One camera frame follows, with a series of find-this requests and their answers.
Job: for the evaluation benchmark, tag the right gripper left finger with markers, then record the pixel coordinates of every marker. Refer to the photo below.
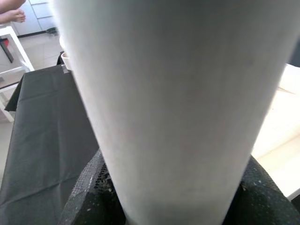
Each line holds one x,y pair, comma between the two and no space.
93,206

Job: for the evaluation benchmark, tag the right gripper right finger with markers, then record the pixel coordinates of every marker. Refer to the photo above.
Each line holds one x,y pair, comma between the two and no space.
262,206

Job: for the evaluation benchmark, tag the white plastic table leg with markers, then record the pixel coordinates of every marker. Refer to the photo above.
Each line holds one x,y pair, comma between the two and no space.
175,105
65,61

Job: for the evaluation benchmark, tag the white children table top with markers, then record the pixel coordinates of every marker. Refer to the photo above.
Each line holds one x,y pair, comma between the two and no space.
281,129

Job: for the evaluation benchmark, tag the black tablecloth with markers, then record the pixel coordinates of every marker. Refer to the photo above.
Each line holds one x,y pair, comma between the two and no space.
47,129

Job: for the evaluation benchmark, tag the white wooden chair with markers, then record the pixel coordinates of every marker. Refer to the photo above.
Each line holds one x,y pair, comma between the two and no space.
21,50

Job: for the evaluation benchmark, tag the dark round floor item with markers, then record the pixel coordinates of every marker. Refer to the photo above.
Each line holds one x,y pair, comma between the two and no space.
51,31

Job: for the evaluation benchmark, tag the white drawer cabinet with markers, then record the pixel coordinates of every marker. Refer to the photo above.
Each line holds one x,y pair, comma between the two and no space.
39,14

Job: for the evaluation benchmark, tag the person bare foot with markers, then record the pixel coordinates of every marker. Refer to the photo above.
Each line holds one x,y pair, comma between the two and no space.
14,16

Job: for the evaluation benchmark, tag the person bare leg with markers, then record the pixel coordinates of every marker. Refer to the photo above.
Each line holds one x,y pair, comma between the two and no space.
11,3

